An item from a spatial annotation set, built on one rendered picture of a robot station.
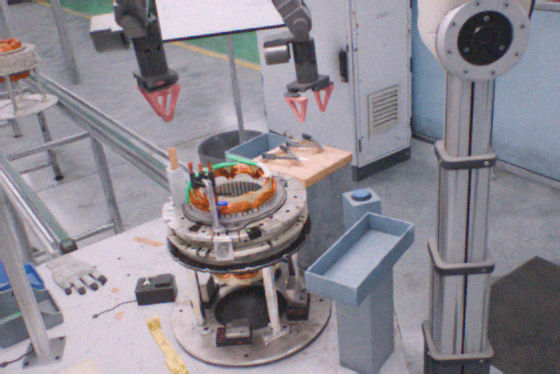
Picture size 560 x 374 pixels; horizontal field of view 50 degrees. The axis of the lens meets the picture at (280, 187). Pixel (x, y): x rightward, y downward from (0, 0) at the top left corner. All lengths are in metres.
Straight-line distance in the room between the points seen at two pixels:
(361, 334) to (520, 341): 1.43
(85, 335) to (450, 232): 0.90
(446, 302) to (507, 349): 1.15
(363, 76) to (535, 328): 1.71
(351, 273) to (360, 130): 2.53
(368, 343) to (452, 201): 0.34
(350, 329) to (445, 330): 0.31
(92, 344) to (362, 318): 0.67
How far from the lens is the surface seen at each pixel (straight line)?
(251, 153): 1.73
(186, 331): 1.45
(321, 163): 1.52
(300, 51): 1.49
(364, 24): 3.51
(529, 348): 2.58
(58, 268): 1.83
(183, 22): 2.28
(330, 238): 1.60
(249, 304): 1.52
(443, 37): 1.11
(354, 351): 1.28
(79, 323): 1.61
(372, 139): 3.74
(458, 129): 1.25
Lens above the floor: 1.70
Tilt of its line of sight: 27 degrees down
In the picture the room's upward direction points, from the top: 6 degrees counter-clockwise
